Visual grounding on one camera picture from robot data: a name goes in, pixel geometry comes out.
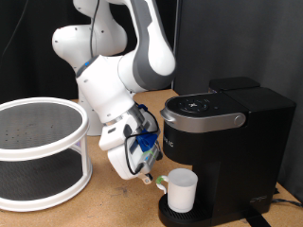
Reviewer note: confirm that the white two-tier turntable shelf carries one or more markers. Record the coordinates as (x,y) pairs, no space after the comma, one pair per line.
(31,151)

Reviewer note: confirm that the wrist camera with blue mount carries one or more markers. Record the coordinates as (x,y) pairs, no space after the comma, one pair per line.
(146,143)

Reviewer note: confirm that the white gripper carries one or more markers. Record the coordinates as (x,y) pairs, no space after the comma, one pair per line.
(123,160)

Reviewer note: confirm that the black drip tray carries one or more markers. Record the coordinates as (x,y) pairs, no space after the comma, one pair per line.
(183,217)

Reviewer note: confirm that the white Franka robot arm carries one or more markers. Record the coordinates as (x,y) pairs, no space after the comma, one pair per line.
(126,63)

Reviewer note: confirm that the white mug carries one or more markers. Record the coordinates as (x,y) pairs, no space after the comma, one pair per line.
(181,190)

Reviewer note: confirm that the green tape strip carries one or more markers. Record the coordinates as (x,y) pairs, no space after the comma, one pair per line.
(160,180)

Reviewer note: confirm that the black Keurig coffee machine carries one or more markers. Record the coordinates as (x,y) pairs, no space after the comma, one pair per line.
(246,164)

